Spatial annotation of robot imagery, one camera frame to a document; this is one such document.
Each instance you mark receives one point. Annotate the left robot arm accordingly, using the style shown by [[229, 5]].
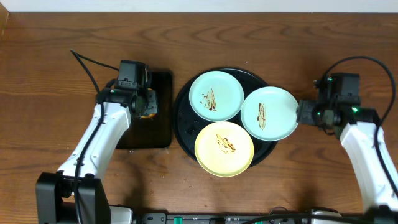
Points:
[[75, 193]]

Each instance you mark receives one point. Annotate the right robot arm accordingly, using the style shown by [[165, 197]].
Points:
[[361, 137]]

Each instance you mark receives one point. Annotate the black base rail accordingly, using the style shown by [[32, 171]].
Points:
[[163, 218]]

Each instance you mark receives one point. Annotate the pale green plate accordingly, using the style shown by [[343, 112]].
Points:
[[269, 113]]

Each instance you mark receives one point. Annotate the green and yellow sponge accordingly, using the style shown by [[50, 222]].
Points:
[[151, 104]]

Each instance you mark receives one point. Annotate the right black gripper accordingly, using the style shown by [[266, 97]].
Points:
[[304, 112]]

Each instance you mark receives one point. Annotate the yellow plate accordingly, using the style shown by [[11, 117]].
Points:
[[224, 149]]

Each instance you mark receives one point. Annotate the light blue plate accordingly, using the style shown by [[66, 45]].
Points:
[[216, 96]]

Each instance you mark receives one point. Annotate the black rectangular tray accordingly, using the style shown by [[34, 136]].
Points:
[[155, 131]]

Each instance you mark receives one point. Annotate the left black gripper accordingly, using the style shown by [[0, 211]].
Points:
[[150, 103]]

